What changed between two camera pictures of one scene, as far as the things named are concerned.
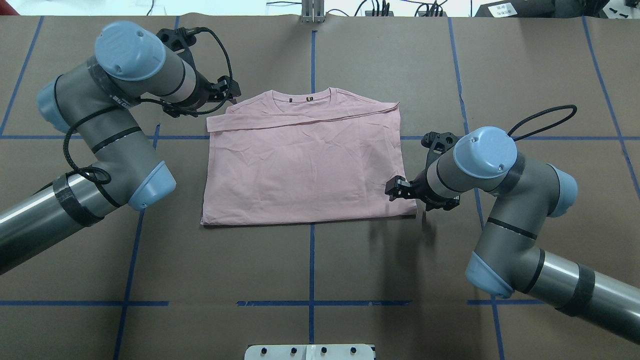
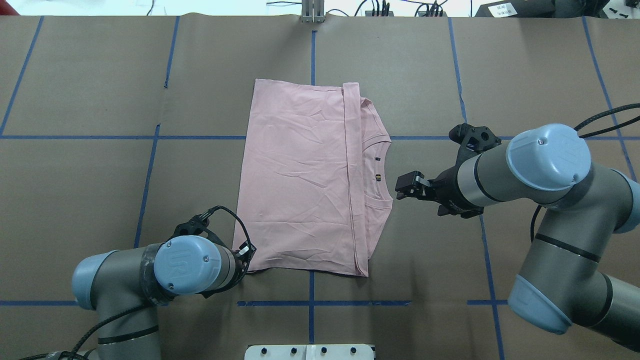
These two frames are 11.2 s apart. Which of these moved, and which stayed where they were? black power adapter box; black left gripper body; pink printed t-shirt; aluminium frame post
Moved: black left gripper body; pink printed t-shirt
Stayed: black power adapter box; aluminium frame post
